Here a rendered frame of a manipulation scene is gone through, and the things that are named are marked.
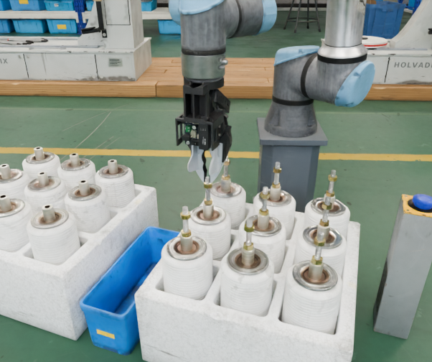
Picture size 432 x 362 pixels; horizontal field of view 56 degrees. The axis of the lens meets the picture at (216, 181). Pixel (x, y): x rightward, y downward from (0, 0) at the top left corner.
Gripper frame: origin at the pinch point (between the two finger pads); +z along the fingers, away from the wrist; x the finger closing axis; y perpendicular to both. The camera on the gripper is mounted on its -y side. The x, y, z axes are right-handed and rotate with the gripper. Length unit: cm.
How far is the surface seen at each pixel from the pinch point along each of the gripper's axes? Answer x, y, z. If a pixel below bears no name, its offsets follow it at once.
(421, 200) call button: 40.2, -6.0, 1.5
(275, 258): 15.5, 3.6, 14.4
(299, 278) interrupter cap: 21.4, 14.0, 9.2
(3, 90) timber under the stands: -184, -125, 31
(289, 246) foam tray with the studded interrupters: 17.0, -4.2, 16.5
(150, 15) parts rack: -220, -395, 12
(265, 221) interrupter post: 12.4, 1.4, 7.7
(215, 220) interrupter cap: 2.3, 2.3, 9.2
